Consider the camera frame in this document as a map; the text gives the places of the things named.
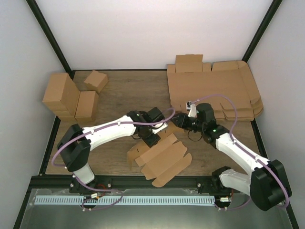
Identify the small tilted cardboard box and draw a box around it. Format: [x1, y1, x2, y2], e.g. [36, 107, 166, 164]
[84, 70, 109, 94]

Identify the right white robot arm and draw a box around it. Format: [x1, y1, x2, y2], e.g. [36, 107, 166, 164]
[171, 103, 292, 211]

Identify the clear plastic sheet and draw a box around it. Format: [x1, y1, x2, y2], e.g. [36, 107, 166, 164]
[18, 189, 293, 229]

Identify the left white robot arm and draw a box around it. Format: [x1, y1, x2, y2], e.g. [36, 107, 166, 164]
[57, 107, 168, 193]

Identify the stack of flat cardboard blanks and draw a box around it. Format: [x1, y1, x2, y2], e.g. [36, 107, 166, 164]
[167, 54, 263, 121]

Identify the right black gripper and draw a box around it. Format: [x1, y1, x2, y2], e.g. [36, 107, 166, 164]
[169, 113, 205, 133]

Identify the black aluminium frame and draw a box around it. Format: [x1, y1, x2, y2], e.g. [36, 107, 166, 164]
[13, 0, 300, 229]

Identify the purple cable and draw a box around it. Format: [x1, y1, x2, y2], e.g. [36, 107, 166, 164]
[193, 93, 292, 212]
[51, 107, 176, 212]

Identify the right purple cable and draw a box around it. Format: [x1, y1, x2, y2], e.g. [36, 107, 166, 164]
[193, 93, 292, 212]

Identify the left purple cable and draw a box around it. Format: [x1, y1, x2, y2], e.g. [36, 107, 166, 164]
[51, 107, 176, 212]

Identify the tall folded cardboard box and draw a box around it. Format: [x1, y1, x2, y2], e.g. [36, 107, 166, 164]
[42, 73, 80, 121]

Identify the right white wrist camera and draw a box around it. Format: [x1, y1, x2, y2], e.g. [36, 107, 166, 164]
[186, 101, 197, 117]

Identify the light blue slotted cable duct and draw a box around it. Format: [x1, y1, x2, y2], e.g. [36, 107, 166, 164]
[34, 195, 215, 206]

